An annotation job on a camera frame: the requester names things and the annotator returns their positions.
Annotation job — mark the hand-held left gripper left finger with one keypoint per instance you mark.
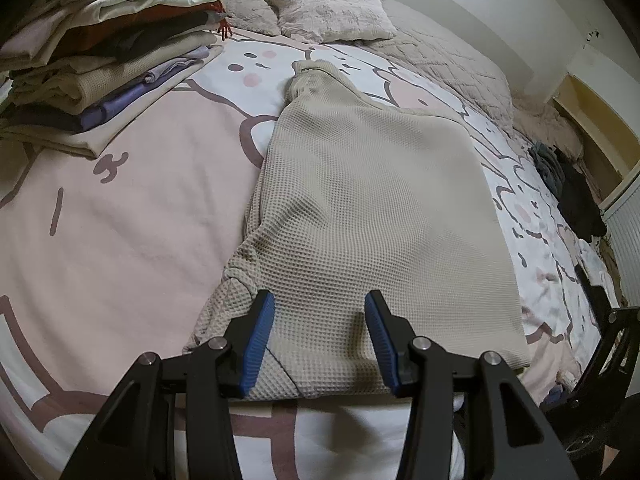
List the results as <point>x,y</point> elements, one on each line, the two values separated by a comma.
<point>260,340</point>

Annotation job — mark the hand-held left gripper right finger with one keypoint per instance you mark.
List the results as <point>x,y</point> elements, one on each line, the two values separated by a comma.
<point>382,340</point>

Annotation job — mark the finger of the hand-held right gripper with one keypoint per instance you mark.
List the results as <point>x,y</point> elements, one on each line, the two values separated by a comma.
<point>607,345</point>

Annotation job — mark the beige waffle garment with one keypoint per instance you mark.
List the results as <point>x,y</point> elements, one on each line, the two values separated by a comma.
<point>375,200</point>

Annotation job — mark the stack of folded clothes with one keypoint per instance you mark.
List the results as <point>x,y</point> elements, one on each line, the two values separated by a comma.
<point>100,60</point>

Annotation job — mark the white garment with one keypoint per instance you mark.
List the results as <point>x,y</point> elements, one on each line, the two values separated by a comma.
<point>595,265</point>

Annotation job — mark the white radiator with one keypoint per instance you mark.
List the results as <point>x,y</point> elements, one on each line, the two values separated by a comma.
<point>627,240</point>

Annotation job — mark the black garment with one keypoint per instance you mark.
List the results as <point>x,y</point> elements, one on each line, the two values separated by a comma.
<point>580,205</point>

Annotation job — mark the grey-blue garment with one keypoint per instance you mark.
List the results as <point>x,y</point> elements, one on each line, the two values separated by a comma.
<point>547,167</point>

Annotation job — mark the bear printed blanket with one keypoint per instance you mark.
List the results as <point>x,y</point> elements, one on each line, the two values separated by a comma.
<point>125,200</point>

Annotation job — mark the beige fleece blanket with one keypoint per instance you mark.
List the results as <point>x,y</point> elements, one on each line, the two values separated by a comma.
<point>545,130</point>

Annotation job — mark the cream bedside shelf unit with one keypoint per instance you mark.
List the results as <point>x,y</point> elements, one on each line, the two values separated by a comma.
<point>600,110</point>

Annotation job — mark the large grey quilted pillow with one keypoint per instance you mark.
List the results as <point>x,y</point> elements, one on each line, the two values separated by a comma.
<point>450,70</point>

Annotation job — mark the small grey quilted pillow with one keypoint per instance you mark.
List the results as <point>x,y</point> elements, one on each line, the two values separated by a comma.
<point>250,12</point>

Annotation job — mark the quilted beige blanket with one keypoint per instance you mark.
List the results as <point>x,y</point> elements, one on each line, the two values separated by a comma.
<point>475,20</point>

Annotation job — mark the fluffy white pillow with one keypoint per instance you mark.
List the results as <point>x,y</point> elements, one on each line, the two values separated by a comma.
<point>325,0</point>

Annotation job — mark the black wall clip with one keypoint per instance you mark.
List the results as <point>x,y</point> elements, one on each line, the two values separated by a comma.
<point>594,36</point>

